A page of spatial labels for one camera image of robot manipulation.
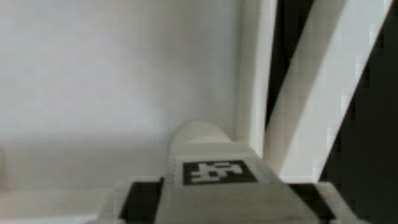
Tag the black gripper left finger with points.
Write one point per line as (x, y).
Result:
(131, 202)

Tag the white U-shaped obstacle fence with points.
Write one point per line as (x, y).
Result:
(327, 65)

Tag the white square tabletop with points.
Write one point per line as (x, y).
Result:
(117, 68)

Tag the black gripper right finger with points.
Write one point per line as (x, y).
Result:
(325, 202)

